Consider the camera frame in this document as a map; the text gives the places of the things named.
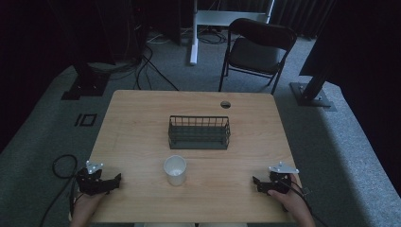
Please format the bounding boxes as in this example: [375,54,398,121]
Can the white cup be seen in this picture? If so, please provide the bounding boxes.
[163,154,188,187]

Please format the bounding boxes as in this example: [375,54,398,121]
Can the black floor cables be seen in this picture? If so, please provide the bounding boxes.
[132,45,181,93]

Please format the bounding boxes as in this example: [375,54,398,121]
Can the person's left hand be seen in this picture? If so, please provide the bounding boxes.
[73,190,108,217]

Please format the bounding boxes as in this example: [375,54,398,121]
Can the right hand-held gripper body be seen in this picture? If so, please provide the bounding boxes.
[267,161,300,195]

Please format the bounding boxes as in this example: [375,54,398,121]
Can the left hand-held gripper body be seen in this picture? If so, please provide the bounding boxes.
[76,160,112,197]

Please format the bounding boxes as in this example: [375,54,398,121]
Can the person's right hand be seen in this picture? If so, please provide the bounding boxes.
[267,173,309,217]

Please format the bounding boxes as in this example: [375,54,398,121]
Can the dark curtain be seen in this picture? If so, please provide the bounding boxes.
[270,0,337,40]

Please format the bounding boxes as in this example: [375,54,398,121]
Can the white desk frame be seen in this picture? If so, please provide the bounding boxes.
[189,0,276,66]

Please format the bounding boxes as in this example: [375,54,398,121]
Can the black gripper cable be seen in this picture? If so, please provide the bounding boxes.
[278,179,330,227]
[39,153,83,227]

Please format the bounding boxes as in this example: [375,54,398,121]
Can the black stand with base plate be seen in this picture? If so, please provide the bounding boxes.
[61,61,112,101]
[288,70,338,113]

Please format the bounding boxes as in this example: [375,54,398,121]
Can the black wire basket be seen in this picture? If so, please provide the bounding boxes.
[167,114,232,151]

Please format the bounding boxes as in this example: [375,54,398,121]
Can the black folding chair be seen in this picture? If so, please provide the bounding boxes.
[218,17,298,96]

